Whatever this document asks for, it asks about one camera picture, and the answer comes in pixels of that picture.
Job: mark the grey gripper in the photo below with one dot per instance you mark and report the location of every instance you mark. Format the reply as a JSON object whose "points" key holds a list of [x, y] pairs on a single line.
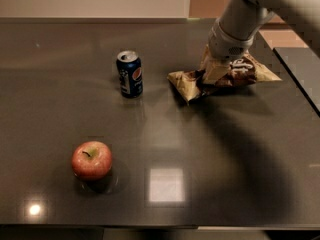
{"points": [[225, 47]]}

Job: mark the brown chip bag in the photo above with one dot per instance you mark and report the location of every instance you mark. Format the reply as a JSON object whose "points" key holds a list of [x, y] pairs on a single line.
{"points": [[242, 72]]}

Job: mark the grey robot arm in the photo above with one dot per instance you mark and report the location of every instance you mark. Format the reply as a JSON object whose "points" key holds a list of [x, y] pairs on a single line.
{"points": [[233, 32]]}

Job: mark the blue pepsi can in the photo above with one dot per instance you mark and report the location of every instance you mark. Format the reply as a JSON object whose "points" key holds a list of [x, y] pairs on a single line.
{"points": [[130, 73]]}

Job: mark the red apple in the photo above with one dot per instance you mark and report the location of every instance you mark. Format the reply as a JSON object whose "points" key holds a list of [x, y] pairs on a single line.
{"points": [[91, 161]]}

